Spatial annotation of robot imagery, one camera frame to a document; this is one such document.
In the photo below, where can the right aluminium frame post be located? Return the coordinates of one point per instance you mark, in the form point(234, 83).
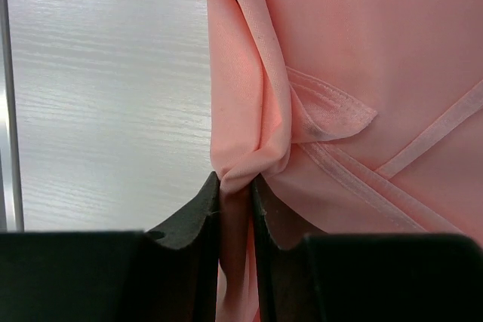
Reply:
point(12, 218)

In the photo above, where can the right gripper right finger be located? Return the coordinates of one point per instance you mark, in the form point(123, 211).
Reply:
point(305, 274)

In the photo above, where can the pink cloth napkin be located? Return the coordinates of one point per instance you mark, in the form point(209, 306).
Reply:
point(362, 115)

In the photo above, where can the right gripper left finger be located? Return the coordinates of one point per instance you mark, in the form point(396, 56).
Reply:
point(168, 273)

